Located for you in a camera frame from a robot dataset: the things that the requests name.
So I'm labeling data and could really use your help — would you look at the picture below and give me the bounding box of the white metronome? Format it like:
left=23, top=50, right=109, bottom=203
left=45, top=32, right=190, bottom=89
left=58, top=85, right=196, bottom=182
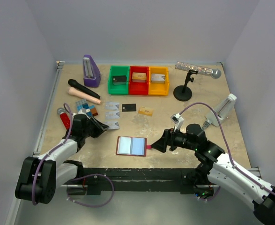
left=201, top=94, right=237, bottom=130

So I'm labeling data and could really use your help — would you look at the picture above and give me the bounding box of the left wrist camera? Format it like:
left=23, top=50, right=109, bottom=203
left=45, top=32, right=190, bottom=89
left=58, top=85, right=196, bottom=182
left=73, top=108, right=87, bottom=116

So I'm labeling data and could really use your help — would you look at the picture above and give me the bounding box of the gold credit card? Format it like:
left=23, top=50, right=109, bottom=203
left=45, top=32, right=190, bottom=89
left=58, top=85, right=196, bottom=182
left=138, top=106, right=154, bottom=116

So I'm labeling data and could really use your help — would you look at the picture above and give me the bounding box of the grey credit card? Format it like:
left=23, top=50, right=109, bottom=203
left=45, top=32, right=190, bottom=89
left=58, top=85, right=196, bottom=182
left=122, top=104, right=137, bottom=112

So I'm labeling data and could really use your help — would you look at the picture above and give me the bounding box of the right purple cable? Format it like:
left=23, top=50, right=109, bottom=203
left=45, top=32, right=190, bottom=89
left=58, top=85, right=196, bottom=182
left=178, top=102, right=275, bottom=202

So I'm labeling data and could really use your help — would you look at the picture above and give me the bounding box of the purple metronome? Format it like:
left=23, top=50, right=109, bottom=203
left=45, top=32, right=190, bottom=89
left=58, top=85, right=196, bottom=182
left=82, top=55, right=101, bottom=88

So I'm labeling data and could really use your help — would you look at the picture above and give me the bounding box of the red glitter microphone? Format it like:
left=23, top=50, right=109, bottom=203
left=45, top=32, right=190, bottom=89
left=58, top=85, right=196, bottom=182
left=57, top=108, right=70, bottom=130

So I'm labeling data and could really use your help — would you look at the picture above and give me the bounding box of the red plastic bin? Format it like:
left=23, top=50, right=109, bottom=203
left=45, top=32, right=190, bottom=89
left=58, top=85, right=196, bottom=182
left=128, top=66, right=149, bottom=95

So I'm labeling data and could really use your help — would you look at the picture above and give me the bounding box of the red leather card holder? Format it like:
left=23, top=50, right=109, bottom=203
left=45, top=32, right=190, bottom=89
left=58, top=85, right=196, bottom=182
left=116, top=136, right=151, bottom=157

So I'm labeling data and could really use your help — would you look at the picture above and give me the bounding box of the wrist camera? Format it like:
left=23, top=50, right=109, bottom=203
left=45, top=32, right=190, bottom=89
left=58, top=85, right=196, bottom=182
left=171, top=113, right=184, bottom=131
left=73, top=108, right=87, bottom=116

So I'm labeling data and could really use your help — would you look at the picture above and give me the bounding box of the silver credit card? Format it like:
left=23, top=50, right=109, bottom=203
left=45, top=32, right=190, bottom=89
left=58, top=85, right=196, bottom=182
left=105, top=111, right=120, bottom=120
left=104, top=120, right=120, bottom=130

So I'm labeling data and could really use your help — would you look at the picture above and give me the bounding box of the silver card stack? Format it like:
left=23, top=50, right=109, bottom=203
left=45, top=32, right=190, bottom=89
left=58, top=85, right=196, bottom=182
left=151, top=73, right=165, bottom=83

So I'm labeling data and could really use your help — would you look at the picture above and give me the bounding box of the blue toy brick block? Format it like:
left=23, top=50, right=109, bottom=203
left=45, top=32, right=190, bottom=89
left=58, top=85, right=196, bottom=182
left=75, top=99, right=98, bottom=117

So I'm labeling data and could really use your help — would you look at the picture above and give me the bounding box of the gold card stack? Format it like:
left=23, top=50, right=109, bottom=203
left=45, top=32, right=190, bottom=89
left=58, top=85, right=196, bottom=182
left=132, top=72, right=147, bottom=83

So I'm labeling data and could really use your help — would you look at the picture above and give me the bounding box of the silver glitter microphone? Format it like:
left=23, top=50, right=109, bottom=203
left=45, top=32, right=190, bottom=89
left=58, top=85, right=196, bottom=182
left=175, top=61, right=222, bottom=79

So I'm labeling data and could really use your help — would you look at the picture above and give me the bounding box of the black microphone stand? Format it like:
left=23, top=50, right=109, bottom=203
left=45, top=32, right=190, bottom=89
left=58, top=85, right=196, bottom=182
left=173, top=70, right=198, bottom=102

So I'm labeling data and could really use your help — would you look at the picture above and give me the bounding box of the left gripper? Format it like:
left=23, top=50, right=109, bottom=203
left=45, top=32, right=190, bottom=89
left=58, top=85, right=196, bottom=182
left=82, top=116, right=109, bottom=138

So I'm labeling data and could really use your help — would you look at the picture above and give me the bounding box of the blue credit card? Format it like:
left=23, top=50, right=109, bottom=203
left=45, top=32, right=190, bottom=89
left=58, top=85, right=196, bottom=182
left=105, top=102, right=119, bottom=111

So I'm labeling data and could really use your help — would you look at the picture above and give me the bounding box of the pink microphone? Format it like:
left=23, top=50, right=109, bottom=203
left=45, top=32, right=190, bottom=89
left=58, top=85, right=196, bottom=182
left=67, top=87, right=101, bottom=105

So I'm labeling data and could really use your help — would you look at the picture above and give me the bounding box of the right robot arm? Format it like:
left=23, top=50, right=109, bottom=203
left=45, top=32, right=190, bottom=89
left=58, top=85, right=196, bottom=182
left=151, top=124, right=275, bottom=225

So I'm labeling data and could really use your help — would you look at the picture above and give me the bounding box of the yellow plastic bin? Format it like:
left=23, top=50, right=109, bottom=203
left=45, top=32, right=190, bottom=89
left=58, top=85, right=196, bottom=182
left=148, top=66, right=170, bottom=96

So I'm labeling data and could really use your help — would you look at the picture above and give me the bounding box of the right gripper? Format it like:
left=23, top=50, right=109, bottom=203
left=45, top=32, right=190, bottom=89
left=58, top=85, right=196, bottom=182
left=151, top=125, right=198, bottom=153

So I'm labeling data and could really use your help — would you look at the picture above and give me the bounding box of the black microphone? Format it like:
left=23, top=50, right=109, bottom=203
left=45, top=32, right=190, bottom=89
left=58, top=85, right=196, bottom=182
left=68, top=79, right=100, bottom=99

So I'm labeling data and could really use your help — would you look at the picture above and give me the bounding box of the aluminium frame rail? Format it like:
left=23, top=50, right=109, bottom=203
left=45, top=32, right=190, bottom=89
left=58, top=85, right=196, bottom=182
left=32, top=61, right=65, bottom=157

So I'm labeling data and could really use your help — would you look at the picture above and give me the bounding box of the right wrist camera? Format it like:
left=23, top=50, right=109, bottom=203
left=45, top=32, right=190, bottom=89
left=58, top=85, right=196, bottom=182
left=171, top=113, right=184, bottom=131

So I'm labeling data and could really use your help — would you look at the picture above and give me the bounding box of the black card stack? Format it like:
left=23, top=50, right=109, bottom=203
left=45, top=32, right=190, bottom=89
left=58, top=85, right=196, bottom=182
left=112, top=75, right=127, bottom=86

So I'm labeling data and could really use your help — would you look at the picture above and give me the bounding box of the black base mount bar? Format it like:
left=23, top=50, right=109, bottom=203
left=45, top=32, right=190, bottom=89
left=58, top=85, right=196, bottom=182
left=80, top=168, right=212, bottom=195

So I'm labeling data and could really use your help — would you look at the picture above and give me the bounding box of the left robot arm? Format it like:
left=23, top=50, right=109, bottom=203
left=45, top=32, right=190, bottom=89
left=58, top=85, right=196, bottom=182
left=15, top=114, right=109, bottom=205

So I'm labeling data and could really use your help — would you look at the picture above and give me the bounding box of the green plastic bin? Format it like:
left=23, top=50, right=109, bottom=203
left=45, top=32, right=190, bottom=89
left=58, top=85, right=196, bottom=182
left=108, top=65, right=130, bottom=95

